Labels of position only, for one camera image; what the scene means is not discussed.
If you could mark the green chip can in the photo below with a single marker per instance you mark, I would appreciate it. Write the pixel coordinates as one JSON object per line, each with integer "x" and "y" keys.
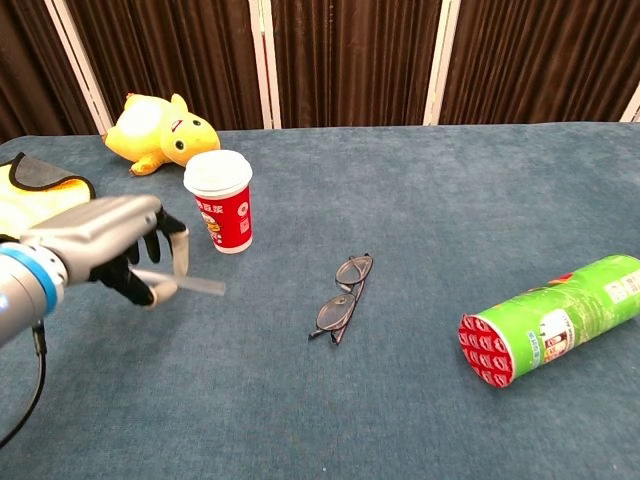
{"x": 565, "y": 310}

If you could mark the folded black-rimmed eyeglasses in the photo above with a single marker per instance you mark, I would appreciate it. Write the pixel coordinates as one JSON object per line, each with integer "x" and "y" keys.
{"x": 336, "y": 312}

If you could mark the yellow plush duck toy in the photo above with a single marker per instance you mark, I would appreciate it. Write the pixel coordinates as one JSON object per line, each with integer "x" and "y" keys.
{"x": 150, "y": 135}

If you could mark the brown curtain partition panel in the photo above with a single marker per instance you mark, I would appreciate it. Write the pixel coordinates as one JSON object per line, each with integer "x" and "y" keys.
{"x": 350, "y": 60}
{"x": 540, "y": 60}
{"x": 30, "y": 65}
{"x": 175, "y": 55}

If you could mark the blue table mat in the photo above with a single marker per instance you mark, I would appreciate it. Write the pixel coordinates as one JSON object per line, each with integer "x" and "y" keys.
{"x": 350, "y": 200}

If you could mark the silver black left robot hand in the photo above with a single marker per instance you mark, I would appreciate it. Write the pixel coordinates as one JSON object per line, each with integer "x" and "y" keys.
{"x": 95, "y": 225}

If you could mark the yellow cloth with black trim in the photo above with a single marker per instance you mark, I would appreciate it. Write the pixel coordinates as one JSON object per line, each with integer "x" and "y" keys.
{"x": 25, "y": 195}

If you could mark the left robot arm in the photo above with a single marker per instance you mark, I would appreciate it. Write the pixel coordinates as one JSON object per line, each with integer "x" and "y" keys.
{"x": 22, "y": 295}

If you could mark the white cup with red base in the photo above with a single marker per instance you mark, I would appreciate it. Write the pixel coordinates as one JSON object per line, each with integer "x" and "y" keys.
{"x": 225, "y": 215}

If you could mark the clear plastic tube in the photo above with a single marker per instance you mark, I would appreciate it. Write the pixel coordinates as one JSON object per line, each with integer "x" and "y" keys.
{"x": 205, "y": 286}

